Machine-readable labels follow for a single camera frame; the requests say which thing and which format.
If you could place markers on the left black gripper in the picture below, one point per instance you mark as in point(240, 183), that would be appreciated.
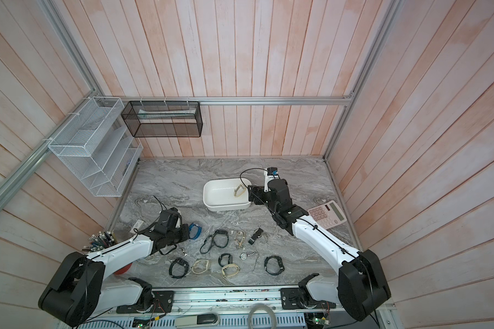
point(185, 232)

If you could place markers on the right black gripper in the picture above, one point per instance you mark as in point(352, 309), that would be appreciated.
point(253, 195)

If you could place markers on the blue band watch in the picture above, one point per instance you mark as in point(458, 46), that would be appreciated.
point(195, 231)

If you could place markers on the black sport watch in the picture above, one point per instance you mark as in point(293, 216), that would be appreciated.
point(179, 268)
point(274, 265)

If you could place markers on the small black clip watch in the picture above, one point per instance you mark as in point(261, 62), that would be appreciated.
point(256, 235)

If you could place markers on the beige band watch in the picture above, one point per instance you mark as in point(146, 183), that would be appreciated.
point(240, 190)

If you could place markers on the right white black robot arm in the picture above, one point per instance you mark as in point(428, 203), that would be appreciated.
point(361, 287)

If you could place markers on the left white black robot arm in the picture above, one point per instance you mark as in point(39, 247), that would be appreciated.
point(83, 283)

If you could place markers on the white plastic storage box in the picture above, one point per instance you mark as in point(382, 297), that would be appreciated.
point(218, 195)

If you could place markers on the small black band watch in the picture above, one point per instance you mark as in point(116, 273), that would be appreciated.
point(225, 259)

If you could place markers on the yellow cream band watch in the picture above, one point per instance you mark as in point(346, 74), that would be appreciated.
point(230, 270)

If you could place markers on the small white tag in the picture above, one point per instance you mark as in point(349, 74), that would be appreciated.
point(137, 225)

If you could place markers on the pink white calculator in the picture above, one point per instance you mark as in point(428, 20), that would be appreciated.
point(328, 215)

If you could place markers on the red cup of pens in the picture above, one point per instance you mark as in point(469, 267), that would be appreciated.
point(103, 242)

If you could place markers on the grey black handheld device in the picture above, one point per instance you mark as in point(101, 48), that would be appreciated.
point(193, 321)

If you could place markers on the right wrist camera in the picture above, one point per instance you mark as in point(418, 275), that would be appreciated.
point(271, 174)

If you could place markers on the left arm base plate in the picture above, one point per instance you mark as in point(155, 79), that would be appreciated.
point(154, 301)

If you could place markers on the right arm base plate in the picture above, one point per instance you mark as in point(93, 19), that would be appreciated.
point(299, 298)

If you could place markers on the horizontal aluminium rail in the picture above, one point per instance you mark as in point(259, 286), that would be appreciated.
point(251, 101)

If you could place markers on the front aluminium mounting rail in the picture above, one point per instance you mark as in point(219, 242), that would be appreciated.
point(186, 301)

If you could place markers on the white wire mesh shelf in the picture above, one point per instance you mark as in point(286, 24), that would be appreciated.
point(96, 149)

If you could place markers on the black mesh wall basket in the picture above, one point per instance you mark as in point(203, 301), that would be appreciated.
point(163, 119)

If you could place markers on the left aluminium frame rail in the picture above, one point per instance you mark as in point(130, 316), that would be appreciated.
point(23, 172)

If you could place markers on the right aluminium frame post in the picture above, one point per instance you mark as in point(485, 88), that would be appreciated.
point(372, 56)

